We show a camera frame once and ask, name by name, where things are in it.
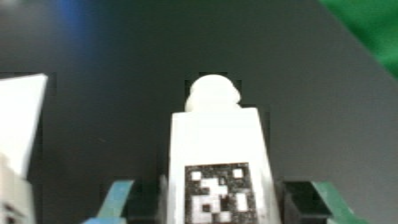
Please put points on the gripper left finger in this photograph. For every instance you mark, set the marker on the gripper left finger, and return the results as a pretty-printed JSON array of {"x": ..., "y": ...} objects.
[{"x": 108, "y": 215}]

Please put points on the white table leg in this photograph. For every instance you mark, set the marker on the white table leg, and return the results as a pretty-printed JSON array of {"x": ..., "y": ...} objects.
[
  {"x": 220, "y": 184},
  {"x": 21, "y": 94}
]

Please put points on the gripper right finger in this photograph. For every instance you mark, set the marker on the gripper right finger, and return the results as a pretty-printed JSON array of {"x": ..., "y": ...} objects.
[{"x": 312, "y": 204}]

